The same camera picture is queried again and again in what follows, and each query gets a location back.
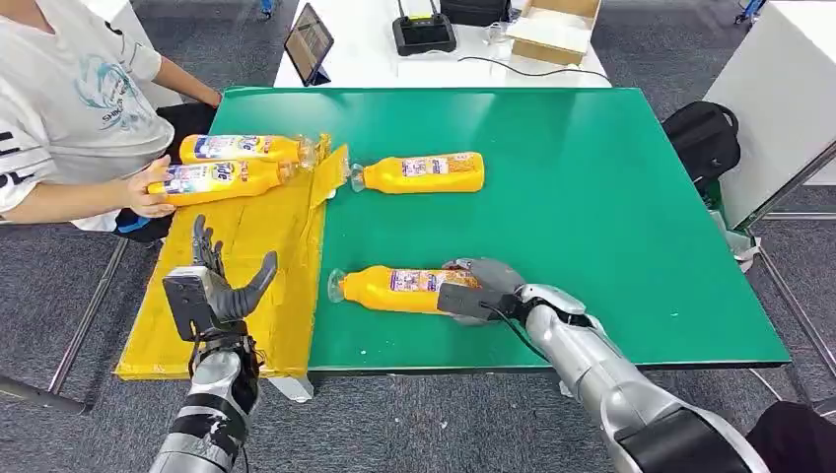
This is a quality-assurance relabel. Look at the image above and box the black device with antennas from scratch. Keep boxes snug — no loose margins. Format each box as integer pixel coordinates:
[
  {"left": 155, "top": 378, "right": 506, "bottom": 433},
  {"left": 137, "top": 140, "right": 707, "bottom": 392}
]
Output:
[{"left": 391, "top": 0, "right": 458, "bottom": 57}]

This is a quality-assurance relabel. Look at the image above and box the person's right hand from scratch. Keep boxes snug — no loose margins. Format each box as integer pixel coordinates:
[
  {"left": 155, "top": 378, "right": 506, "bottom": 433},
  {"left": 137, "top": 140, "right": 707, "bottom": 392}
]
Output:
[{"left": 122, "top": 154, "right": 177, "bottom": 220}]

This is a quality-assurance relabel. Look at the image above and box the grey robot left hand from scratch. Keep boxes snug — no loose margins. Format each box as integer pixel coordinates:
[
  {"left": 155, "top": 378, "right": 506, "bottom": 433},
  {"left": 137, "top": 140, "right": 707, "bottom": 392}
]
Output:
[{"left": 190, "top": 215, "right": 280, "bottom": 324}]

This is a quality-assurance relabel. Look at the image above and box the orange drink bottle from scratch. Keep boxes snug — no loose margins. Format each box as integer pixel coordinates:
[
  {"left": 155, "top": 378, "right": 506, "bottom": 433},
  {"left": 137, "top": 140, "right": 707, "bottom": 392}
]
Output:
[
  {"left": 350, "top": 151, "right": 486, "bottom": 195},
  {"left": 147, "top": 158, "right": 299, "bottom": 208},
  {"left": 327, "top": 264, "right": 485, "bottom": 316},
  {"left": 178, "top": 133, "right": 318, "bottom": 166}
]

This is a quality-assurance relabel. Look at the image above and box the black case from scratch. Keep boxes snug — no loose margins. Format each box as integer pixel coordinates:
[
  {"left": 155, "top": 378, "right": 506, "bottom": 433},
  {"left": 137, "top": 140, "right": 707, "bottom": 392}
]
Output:
[{"left": 439, "top": 0, "right": 513, "bottom": 28}]

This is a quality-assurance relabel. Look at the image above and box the black tablet on stand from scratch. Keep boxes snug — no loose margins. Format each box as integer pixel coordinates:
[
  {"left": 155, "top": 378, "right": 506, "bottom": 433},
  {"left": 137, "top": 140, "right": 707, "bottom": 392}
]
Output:
[{"left": 282, "top": 1, "right": 335, "bottom": 87}]

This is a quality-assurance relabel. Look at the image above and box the open cardboard box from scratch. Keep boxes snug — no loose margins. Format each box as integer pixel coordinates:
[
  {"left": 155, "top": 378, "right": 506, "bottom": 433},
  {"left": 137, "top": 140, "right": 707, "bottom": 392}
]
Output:
[{"left": 506, "top": 0, "right": 602, "bottom": 67}]

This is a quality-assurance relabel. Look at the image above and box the black cable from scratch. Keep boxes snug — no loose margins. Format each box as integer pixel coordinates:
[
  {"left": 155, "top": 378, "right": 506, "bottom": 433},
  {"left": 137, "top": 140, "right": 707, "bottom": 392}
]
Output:
[{"left": 456, "top": 55, "right": 612, "bottom": 83}]

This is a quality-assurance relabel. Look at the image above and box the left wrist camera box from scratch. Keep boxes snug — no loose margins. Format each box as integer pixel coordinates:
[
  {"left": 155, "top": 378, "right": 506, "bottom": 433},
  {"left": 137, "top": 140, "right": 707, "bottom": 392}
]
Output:
[{"left": 162, "top": 266, "right": 217, "bottom": 344}]

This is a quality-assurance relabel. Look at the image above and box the green table mat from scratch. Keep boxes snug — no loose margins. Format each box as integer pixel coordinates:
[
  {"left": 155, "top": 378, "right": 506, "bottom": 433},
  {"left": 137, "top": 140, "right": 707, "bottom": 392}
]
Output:
[{"left": 208, "top": 86, "right": 792, "bottom": 373}]

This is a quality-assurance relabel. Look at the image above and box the metal table frame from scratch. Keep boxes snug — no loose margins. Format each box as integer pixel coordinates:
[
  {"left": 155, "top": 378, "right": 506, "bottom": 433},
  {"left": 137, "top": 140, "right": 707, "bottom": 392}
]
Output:
[
  {"left": 744, "top": 212, "right": 836, "bottom": 419},
  {"left": 0, "top": 218, "right": 162, "bottom": 414}
]

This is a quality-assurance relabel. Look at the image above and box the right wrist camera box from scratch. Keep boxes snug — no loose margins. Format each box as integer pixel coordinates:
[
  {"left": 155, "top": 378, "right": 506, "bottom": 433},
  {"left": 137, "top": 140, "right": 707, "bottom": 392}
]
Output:
[{"left": 436, "top": 282, "right": 510, "bottom": 322}]

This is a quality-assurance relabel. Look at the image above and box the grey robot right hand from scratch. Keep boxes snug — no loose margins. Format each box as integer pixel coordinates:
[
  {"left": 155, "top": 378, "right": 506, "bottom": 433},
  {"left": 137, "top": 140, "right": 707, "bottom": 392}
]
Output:
[{"left": 443, "top": 256, "right": 527, "bottom": 328}]

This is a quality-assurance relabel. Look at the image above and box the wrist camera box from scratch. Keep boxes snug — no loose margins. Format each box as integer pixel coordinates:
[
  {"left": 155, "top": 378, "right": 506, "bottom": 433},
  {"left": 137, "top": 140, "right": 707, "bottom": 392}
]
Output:
[
  {"left": 436, "top": 282, "right": 510, "bottom": 322},
  {"left": 162, "top": 266, "right": 217, "bottom": 344}
]

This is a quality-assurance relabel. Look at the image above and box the black backpack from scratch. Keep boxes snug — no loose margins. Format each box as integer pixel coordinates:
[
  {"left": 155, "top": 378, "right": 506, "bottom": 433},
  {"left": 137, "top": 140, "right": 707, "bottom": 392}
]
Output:
[{"left": 661, "top": 100, "right": 742, "bottom": 197}]

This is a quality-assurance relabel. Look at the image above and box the clear plastic container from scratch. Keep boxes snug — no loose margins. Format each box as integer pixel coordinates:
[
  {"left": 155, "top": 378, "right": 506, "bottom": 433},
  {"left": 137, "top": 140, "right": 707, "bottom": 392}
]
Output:
[{"left": 484, "top": 21, "right": 514, "bottom": 48}]

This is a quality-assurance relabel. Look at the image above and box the white table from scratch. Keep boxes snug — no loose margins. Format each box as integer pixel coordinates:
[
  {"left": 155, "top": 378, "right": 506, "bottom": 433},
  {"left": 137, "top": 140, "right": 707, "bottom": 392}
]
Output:
[{"left": 272, "top": 0, "right": 613, "bottom": 90}]

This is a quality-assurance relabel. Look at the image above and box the robot's black leg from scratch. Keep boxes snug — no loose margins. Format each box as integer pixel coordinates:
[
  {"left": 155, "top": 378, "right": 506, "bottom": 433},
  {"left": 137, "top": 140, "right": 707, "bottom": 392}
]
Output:
[{"left": 747, "top": 399, "right": 836, "bottom": 473}]

